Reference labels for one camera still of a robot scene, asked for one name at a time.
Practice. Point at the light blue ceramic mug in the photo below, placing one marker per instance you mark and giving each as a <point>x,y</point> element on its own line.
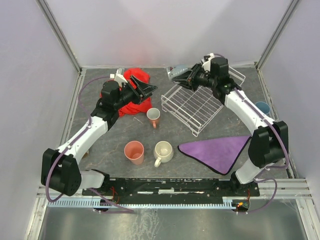
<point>176,70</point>

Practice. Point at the cream ceramic mug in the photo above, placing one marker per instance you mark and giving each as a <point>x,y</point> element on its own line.
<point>163,153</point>

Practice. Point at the light blue cable duct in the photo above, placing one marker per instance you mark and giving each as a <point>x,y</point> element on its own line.
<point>98,203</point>

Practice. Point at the black mounting base plate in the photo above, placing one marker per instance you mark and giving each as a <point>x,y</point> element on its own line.
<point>174,190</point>

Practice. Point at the red crumpled cloth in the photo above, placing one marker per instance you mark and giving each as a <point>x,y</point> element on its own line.
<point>131,108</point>

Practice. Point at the purple microfiber cloth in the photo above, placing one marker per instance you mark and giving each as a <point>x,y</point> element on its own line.
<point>217,154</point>

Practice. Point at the white wire dish rack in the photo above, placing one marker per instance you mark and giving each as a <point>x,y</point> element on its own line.
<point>195,109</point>

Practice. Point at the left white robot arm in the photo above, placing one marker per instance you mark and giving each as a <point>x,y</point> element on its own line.
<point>60,167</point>

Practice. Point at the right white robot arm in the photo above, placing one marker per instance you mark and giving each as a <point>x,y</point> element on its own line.
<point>269,138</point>

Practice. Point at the blue plastic cup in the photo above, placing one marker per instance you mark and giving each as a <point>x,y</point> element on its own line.
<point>263,107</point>

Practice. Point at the beige cup behind arm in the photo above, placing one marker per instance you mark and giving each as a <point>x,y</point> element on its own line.
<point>86,154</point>

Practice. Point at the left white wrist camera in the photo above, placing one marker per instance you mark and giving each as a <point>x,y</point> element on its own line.
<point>119,77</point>

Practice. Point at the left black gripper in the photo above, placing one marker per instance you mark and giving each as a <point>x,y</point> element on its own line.
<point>135,90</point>

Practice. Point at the salmon pink ceramic mug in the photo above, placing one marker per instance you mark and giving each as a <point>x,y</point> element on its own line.
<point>153,114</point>

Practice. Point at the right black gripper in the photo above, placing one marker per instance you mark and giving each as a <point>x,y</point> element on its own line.
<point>193,76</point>

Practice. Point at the pink plastic tumbler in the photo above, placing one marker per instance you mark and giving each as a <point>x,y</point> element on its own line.
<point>134,151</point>

